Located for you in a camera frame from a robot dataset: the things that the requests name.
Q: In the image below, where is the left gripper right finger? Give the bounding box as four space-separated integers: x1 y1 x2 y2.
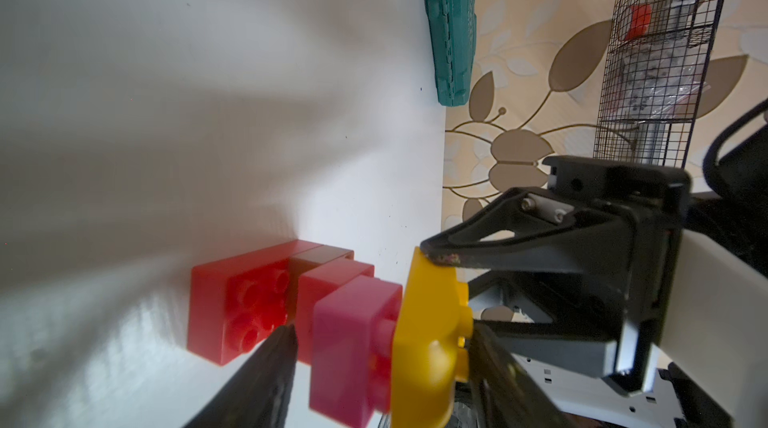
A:
464 323 574 428

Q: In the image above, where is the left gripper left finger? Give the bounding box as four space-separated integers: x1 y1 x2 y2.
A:
186 325 298 428

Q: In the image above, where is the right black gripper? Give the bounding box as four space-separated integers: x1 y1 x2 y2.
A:
420 156 691 394

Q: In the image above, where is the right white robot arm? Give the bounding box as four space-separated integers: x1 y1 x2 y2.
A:
420 104 767 427

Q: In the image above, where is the pink lego brick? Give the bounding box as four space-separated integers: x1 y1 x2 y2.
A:
309 277 403 427

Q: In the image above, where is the right wall wire basket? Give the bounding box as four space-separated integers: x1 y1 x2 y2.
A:
593 0 724 168

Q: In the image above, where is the long red lego front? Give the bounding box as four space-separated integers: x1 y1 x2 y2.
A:
186 240 319 366

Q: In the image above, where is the yellow lego brick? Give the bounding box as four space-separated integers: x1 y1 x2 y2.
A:
390 249 474 428

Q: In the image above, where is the green plastic tool case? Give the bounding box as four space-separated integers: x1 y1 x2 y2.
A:
425 0 477 107

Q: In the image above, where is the orange lego brick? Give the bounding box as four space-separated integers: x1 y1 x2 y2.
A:
286 245 354 324

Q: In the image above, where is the clear plastic bag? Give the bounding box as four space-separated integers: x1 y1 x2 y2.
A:
610 0 705 124

